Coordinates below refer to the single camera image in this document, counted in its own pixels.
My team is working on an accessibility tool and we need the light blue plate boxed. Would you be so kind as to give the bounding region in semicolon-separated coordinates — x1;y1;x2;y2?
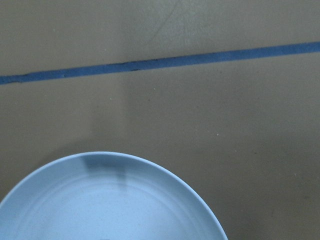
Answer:
0;152;227;240

